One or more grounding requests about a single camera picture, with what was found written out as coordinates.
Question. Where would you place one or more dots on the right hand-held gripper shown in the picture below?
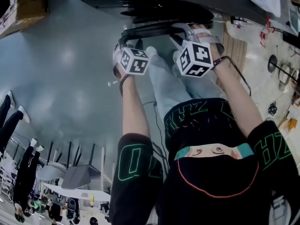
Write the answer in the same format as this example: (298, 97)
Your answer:
(197, 58)

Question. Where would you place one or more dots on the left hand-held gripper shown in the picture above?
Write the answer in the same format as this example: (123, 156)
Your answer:
(133, 61)

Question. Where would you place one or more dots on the person's left forearm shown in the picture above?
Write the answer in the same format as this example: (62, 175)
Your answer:
(134, 107)

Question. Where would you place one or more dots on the person's right forearm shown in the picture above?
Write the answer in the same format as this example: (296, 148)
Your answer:
(236, 95)

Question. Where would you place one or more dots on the cardboard box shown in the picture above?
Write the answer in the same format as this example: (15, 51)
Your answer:
(25, 6)

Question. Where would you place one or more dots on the person's left white shoe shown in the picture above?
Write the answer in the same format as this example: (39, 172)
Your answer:
(151, 50)

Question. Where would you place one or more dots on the person's white shoe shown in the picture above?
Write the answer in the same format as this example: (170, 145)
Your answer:
(176, 54)
(151, 50)

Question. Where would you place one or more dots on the person's right white shoe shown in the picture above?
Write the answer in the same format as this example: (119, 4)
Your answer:
(176, 54)

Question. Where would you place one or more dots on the small metal floor object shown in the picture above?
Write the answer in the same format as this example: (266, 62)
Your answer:
(113, 83)

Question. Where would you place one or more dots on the wooden slatted pallet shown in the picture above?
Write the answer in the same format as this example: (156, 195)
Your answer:
(234, 53)

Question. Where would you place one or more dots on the light blue jeans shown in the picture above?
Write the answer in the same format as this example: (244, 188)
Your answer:
(178, 85)

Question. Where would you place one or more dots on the black fan base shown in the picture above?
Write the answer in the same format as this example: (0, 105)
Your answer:
(273, 63)

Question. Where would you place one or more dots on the dark blue chair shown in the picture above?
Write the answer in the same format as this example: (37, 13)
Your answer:
(76, 176)

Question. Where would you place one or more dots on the black printed shirt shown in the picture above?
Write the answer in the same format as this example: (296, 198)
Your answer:
(211, 172)

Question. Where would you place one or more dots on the grey chair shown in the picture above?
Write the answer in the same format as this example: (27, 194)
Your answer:
(50, 171)

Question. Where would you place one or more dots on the white table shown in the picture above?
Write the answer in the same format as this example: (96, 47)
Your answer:
(77, 193)

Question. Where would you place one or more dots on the yellow item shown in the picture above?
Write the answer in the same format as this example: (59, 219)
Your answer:
(92, 200)

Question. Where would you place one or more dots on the grey waist bag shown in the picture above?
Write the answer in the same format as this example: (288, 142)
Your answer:
(280, 210)

